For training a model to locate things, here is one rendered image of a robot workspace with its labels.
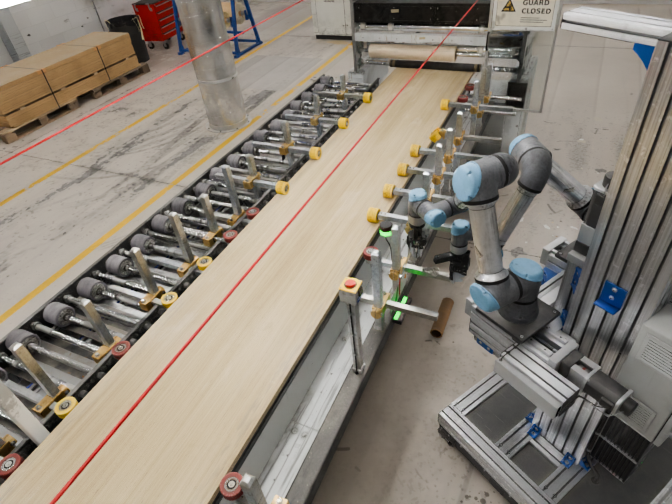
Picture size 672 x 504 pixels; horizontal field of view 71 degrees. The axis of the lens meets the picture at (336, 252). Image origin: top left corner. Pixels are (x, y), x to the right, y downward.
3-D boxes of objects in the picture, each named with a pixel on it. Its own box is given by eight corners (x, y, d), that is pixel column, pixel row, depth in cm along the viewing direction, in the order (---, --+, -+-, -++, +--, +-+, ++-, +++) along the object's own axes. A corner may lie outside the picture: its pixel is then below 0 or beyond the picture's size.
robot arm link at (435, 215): (455, 207, 186) (439, 194, 194) (431, 216, 183) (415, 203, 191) (454, 223, 191) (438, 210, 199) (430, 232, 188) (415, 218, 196)
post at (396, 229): (401, 297, 247) (400, 224, 216) (398, 302, 244) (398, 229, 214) (394, 296, 248) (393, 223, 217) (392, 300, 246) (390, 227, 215)
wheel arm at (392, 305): (438, 317, 213) (438, 311, 210) (436, 323, 211) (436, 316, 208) (350, 295, 229) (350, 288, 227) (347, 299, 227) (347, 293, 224)
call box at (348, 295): (363, 294, 181) (362, 280, 176) (356, 307, 176) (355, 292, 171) (347, 290, 184) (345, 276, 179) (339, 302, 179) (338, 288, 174)
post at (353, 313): (365, 366, 209) (359, 295, 180) (361, 375, 206) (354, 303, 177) (356, 363, 211) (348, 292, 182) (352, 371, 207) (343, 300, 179)
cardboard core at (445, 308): (454, 299, 319) (442, 331, 299) (453, 307, 324) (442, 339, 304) (442, 296, 322) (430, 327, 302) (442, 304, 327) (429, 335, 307)
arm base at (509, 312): (546, 311, 180) (552, 292, 174) (520, 330, 174) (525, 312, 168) (514, 290, 190) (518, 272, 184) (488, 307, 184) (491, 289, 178)
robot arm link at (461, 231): (473, 227, 201) (453, 229, 201) (471, 247, 208) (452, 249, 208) (468, 216, 207) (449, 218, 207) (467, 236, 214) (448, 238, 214)
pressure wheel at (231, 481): (228, 514, 157) (220, 499, 150) (226, 490, 163) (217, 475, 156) (252, 505, 158) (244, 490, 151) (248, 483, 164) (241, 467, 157)
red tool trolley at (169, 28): (188, 38, 931) (175, -8, 879) (166, 51, 877) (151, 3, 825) (167, 38, 945) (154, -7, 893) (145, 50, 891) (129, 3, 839)
